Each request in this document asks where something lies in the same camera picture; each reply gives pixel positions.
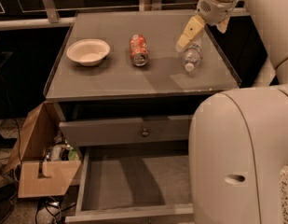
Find grey top drawer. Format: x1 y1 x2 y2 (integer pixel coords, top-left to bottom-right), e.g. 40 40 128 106
60 115 191 147

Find grey open middle drawer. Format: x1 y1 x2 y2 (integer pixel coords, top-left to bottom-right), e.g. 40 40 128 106
65 141 193 224

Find black floor cables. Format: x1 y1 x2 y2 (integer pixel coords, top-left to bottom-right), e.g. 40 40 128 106
34 196 76 224

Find open cardboard box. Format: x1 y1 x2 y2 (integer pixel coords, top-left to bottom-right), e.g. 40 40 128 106
3 102 82 198

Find clutter inside cardboard box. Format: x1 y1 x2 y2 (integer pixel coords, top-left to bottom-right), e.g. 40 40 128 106
43 131 79 161

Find orange soda can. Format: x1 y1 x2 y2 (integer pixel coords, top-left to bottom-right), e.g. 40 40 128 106
130 34 149 67

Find white paper bowl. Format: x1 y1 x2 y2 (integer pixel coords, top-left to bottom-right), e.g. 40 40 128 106
66 39 110 66

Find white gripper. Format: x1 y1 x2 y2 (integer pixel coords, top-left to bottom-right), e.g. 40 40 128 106
175 0 239 52

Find metal railing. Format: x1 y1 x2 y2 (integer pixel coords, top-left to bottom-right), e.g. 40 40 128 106
0 0 198 30

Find grey drawer cabinet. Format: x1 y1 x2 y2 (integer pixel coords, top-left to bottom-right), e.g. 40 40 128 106
43 10 242 156

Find clear plastic water bottle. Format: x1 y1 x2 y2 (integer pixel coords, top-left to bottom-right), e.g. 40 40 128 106
182 42 202 73

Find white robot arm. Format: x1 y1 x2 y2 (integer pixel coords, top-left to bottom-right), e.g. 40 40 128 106
177 0 288 224

